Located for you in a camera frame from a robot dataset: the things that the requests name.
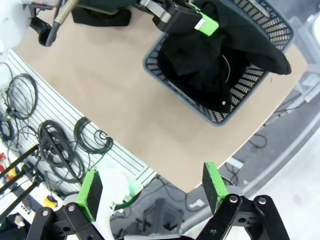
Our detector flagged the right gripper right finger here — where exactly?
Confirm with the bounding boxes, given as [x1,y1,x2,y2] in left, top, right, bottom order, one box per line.
[197,161,291,240]

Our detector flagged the black left arm cable sleeve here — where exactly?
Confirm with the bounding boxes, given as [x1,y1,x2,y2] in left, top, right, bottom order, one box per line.
[29,16,53,48]

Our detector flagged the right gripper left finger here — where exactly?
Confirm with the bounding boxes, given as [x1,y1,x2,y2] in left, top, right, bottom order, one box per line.
[26,169,111,240]

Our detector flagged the grey plastic lattice basket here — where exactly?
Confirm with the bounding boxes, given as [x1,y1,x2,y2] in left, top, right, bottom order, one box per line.
[142,0,295,127]

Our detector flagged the yellow emergency stop button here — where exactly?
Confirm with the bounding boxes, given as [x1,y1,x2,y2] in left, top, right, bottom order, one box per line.
[43,196,57,208]

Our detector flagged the black cable coil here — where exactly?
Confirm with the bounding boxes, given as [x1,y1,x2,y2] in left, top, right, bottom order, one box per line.
[6,73,39,118]
[74,116,114,155]

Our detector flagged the black cable bundle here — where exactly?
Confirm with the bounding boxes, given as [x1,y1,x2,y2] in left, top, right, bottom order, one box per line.
[37,119,87,185]

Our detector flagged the black stand frame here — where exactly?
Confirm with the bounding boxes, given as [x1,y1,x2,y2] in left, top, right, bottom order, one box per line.
[0,143,41,213]

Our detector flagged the long black trousers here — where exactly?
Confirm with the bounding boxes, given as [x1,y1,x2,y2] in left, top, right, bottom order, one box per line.
[71,3,133,28]

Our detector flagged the white plastic cover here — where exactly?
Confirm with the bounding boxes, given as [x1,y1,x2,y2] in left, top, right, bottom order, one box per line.
[94,169,141,240]

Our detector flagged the black shorts with button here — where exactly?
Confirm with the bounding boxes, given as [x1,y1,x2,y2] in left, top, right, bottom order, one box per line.
[157,32,233,114]

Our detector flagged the white slatted panel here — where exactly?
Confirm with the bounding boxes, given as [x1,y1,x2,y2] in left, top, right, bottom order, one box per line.
[0,48,157,193]

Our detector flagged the grey corrugated hose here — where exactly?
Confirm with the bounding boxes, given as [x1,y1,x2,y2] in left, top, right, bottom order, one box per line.
[46,0,77,47]

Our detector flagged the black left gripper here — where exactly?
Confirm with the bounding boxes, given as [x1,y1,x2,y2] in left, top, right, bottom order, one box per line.
[139,0,220,38]

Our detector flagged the black bottoms garment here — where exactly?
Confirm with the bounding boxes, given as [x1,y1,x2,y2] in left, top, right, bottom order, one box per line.
[199,0,293,76]

